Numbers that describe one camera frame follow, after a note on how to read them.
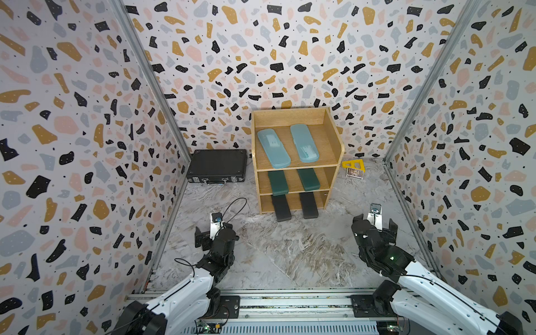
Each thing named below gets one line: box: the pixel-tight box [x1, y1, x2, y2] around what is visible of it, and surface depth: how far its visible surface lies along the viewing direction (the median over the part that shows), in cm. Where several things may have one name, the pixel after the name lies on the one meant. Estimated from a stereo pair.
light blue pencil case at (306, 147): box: [290, 123, 320, 164], surface depth 83 cm
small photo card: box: [346, 167, 364, 181], surface depth 115 cm
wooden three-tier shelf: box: [251, 106, 345, 215], surface depth 88 cm
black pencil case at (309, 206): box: [300, 191, 319, 220], surface depth 99 cm
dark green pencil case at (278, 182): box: [268, 170, 290, 197], surface depth 91 cm
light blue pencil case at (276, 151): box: [256, 128, 292, 169], surface depth 82 cm
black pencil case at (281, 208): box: [272, 194, 292, 222], surface depth 98 cm
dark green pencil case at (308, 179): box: [296, 168, 321, 192], surface depth 92 cm
